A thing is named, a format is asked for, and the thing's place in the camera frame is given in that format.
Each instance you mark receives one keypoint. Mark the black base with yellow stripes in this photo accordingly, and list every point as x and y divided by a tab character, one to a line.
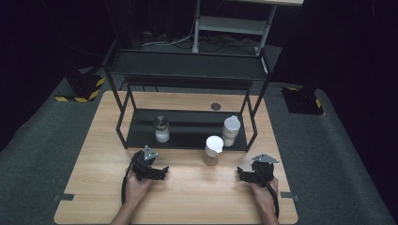
302	100
83	86

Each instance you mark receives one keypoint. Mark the black metal shelf rack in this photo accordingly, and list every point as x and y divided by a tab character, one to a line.
187	65

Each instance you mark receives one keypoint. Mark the person's left hand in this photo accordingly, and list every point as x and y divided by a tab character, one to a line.
134	190

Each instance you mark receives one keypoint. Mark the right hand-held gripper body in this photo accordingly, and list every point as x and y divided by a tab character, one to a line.
266	172

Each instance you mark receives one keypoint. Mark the grey metal desk frame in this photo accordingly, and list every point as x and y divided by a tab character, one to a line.
231	25

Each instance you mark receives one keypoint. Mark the person's right hand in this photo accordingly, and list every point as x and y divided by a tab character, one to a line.
266	197

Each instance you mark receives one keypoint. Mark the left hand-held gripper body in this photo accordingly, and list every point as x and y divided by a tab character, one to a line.
142	164

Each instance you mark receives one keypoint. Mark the glass shaker jar metal lid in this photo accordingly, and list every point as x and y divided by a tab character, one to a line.
162	136

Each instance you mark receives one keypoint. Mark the round grey table grommet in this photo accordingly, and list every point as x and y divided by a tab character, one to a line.
215	106

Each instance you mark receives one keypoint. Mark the grey tape strip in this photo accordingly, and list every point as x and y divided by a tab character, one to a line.
64	197
290	196

